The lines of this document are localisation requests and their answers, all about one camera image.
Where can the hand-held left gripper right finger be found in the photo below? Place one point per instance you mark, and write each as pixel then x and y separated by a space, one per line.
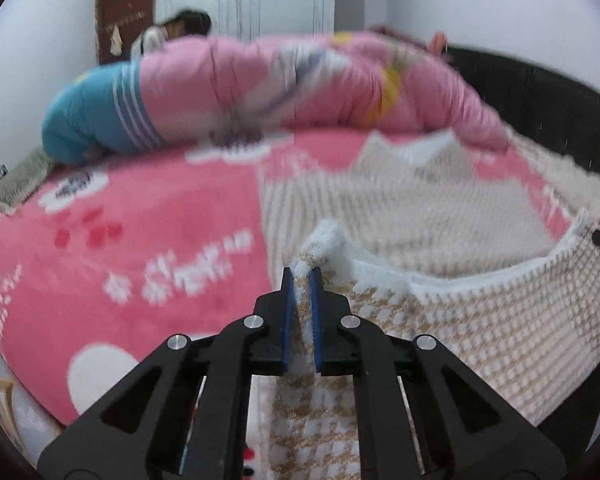
pixel 316 312

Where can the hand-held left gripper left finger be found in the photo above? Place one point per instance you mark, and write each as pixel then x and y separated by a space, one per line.
pixel 286 312

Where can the beige white checked knit garment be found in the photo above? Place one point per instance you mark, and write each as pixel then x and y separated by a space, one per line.
pixel 480 320

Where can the white fluffy blanket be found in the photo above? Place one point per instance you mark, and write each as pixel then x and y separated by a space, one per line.
pixel 560 170

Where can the black padded headboard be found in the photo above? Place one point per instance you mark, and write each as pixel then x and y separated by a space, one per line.
pixel 530 90

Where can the pink floral blanket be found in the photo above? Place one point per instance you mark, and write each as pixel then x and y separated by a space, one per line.
pixel 130 220

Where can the pink and blue duvet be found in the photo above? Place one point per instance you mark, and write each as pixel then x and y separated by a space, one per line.
pixel 205 80

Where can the pink plush item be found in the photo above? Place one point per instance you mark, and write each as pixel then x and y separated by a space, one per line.
pixel 437 42

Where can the white gold-patterned bed sheet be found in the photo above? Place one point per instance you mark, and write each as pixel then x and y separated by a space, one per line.
pixel 15 410

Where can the purple blanket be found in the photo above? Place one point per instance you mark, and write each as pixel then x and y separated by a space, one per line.
pixel 397 32

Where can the grey green mat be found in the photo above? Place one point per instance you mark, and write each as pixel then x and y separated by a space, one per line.
pixel 25 176

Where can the white item hanging on door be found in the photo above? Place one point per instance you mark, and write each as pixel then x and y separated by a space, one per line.
pixel 116 40

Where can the brown door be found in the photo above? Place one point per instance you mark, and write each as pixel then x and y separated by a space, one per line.
pixel 125 5

